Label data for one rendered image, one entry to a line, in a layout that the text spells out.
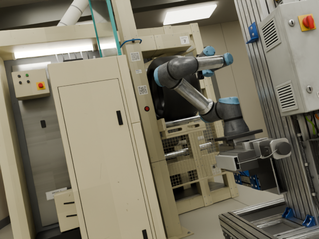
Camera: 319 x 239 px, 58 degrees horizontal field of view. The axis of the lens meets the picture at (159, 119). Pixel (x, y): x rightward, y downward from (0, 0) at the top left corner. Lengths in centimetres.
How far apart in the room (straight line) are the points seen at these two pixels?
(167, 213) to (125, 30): 155
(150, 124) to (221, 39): 647
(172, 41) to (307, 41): 174
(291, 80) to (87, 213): 111
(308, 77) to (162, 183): 146
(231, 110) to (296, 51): 56
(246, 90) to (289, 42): 714
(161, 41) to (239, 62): 587
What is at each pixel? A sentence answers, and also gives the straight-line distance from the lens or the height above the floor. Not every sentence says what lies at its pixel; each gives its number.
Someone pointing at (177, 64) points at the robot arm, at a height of 115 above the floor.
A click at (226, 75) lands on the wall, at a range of 835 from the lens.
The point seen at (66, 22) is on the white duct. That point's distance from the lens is 281.
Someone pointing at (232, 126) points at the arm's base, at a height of 77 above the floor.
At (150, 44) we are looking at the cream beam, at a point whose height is 169.
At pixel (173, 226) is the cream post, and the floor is 9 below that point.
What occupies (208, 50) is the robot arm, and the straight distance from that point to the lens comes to 195.
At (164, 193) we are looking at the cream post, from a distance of 239.
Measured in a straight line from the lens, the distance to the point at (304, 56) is 137.
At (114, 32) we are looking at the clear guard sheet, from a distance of 162.
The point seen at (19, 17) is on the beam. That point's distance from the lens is 588.
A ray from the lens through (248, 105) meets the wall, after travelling 841.
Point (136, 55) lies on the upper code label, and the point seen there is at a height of 152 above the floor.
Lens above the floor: 78
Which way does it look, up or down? 4 degrees up
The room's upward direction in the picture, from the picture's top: 13 degrees counter-clockwise
